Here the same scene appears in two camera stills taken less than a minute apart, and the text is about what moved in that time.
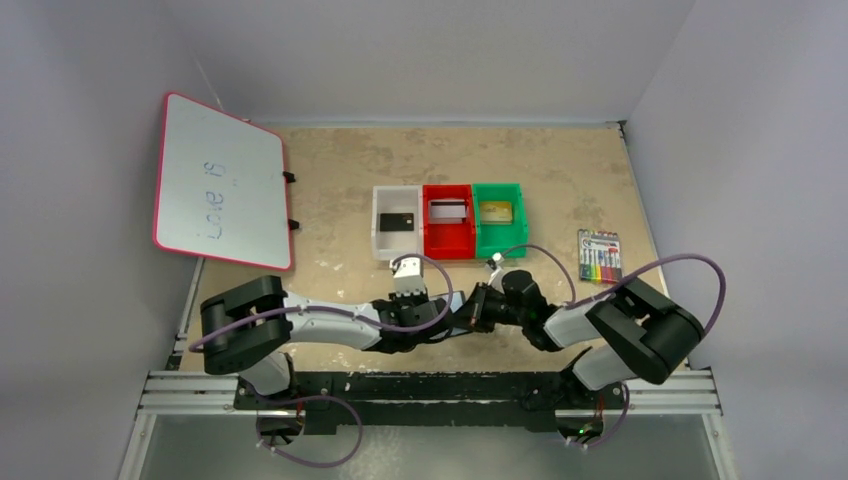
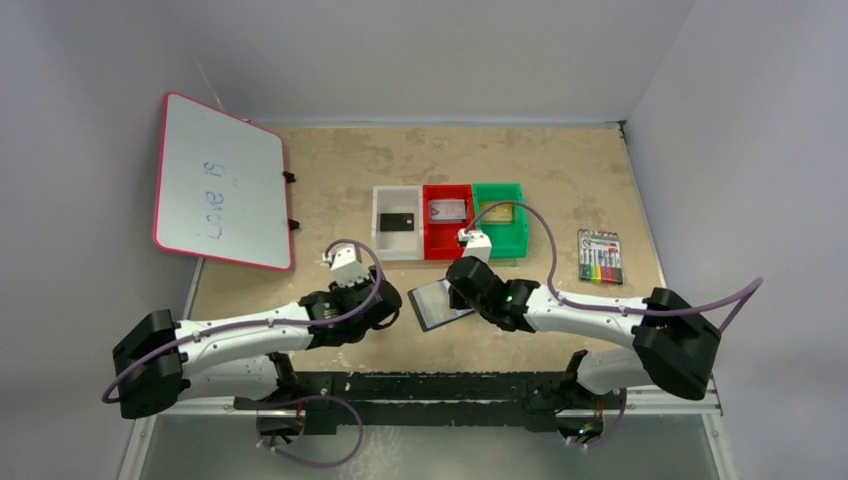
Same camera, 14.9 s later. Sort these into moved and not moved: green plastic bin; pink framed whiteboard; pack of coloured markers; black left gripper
Moved: black left gripper
Not moved: pack of coloured markers; pink framed whiteboard; green plastic bin
